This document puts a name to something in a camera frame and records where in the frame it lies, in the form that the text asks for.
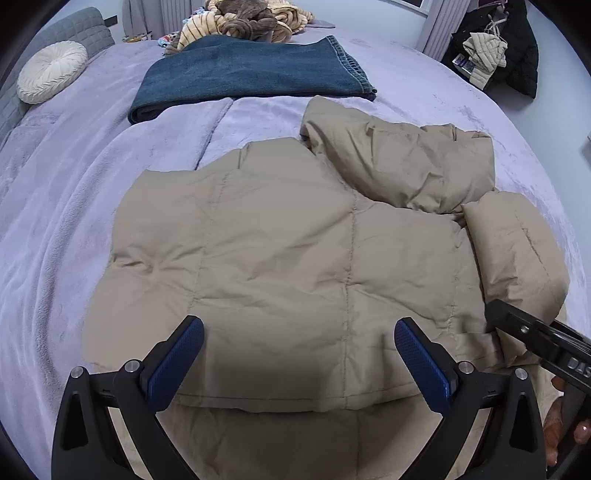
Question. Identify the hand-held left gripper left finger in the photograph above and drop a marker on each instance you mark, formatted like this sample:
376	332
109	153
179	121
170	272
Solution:
178	360

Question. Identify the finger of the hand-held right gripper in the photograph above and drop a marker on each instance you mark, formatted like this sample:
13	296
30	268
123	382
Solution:
515	321

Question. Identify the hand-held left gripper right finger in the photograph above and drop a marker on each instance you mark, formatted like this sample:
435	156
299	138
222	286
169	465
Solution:
422	364

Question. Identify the beige puffer jacket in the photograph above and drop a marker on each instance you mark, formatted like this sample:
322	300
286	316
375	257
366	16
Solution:
295	249

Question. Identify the person's right hand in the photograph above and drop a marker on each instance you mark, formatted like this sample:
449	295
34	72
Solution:
554	429

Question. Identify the lavender fleece blanket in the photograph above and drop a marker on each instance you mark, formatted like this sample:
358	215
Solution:
60	221

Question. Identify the black hanging coat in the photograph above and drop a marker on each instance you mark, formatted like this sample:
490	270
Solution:
521	50

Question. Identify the small beige puffer garment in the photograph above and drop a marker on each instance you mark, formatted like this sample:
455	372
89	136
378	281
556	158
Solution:
485	50

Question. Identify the folded blue jeans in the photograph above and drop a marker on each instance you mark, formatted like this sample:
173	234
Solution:
258	69

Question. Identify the grey curtain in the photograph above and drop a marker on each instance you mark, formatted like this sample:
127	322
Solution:
441	27

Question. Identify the round white pillow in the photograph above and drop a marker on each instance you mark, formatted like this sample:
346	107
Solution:
51	71

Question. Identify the beige striped cloth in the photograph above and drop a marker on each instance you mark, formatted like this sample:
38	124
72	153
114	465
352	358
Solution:
198	25

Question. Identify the grey quilted headboard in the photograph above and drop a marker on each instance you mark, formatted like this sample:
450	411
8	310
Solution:
83	27

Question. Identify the brown plush cloth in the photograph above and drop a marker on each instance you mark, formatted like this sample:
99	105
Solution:
249	18

